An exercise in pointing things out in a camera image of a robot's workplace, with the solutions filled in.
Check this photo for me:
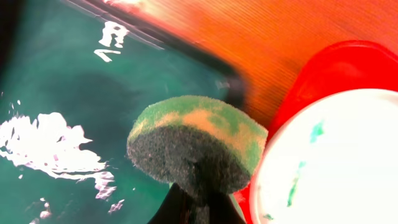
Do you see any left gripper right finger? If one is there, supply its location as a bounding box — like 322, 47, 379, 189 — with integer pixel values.
206, 194, 246, 224

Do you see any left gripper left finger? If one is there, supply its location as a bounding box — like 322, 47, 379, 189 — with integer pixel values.
147, 183, 193, 224

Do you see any green yellow sponge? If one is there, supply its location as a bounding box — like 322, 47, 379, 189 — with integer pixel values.
127, 95, 268, 200

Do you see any light blue plate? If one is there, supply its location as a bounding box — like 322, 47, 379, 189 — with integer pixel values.
250, 89, 397, 224

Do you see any black water tray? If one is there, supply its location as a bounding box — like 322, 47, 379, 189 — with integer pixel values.
1, 1, 244, 224

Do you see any red plastic tray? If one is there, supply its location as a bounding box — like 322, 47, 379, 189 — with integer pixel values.
241, 40, 397, 223

